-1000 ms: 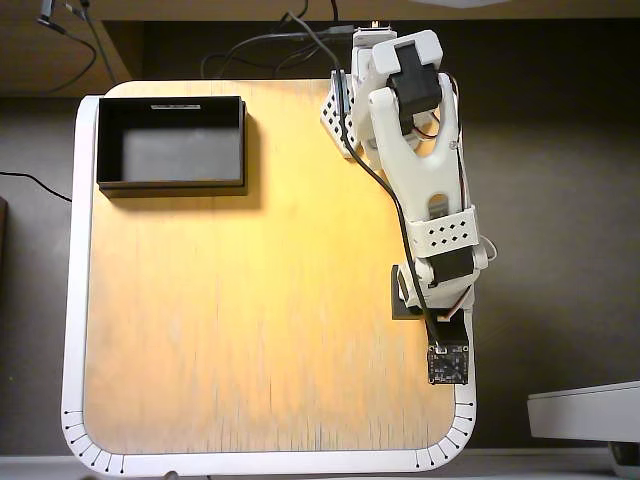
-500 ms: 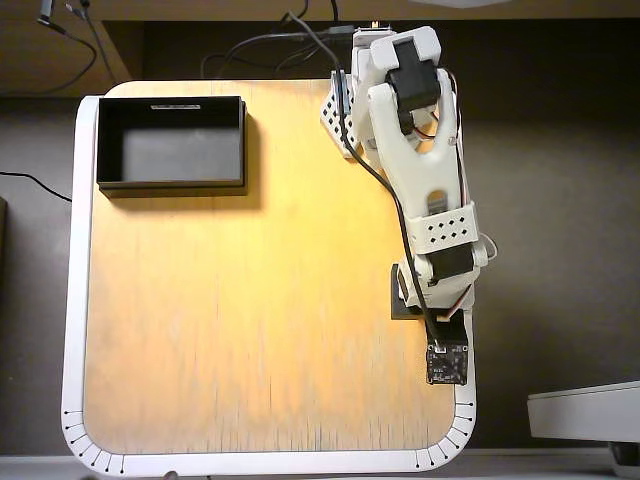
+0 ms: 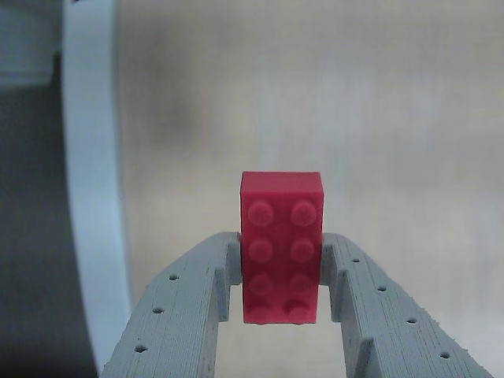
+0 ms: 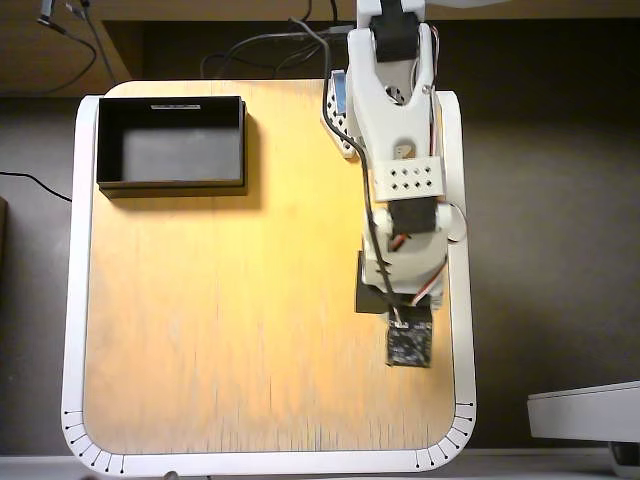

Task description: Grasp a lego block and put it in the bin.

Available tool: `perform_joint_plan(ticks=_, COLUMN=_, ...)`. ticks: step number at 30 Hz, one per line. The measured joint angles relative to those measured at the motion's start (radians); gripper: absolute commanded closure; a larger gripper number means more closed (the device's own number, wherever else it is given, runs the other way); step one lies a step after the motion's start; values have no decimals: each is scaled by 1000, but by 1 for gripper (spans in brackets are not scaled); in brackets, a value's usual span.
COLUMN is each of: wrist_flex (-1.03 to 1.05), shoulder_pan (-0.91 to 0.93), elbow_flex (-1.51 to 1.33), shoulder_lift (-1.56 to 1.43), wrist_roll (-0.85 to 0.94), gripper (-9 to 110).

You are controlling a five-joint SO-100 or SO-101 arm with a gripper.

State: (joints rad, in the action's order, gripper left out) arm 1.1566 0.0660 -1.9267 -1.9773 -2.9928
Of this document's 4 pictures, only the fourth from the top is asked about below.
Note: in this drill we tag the wooden desk furniture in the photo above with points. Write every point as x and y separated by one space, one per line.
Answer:
20 50

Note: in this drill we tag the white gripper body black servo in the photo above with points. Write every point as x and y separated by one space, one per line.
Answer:
368 295

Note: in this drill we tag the white label strip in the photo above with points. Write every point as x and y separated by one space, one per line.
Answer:
175 106

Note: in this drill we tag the dark brown box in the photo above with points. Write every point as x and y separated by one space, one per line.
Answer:
3 230

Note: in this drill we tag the small grey knob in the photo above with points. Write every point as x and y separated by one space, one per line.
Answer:
172 475

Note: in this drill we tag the small blue grey module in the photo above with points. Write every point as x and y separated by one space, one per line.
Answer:
340 95

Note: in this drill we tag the white flat device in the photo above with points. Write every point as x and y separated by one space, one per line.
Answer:
585 412

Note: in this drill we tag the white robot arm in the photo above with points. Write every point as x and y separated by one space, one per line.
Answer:
370 100

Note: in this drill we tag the black rectangular bin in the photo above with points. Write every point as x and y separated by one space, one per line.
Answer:
170 155

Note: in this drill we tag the gripper camera circuit board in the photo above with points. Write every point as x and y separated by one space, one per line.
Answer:
409 345

